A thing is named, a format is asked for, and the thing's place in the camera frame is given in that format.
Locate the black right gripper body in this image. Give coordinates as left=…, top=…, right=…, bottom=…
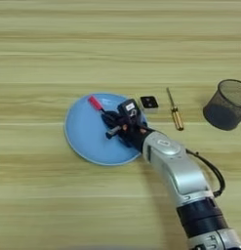
left=118, top=117, right=156, bottom=153

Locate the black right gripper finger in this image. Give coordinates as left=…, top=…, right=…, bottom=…
left=104, top=124, right=124, bottom=141
left=100, top=109, right=122, bottom=129

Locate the red marker pen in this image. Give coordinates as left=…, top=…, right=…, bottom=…
left=87, top=94, right=107, bottom=113

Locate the small black white cube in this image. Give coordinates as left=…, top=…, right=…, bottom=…
left=139, top=95, right=160, bottom=114

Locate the amber handle screwdriver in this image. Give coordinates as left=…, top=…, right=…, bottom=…
left=165, top=86, right=185, bottom=132

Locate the black box white label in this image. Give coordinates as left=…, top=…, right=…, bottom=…
left=116, top=98, right=141, bottom=124

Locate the blue round plate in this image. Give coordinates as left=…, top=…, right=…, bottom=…
left=63, top=93, right=149, bottom=167

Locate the black mesh pen cup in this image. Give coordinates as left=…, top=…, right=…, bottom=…
left=202, top=78, right=241, bottom=132

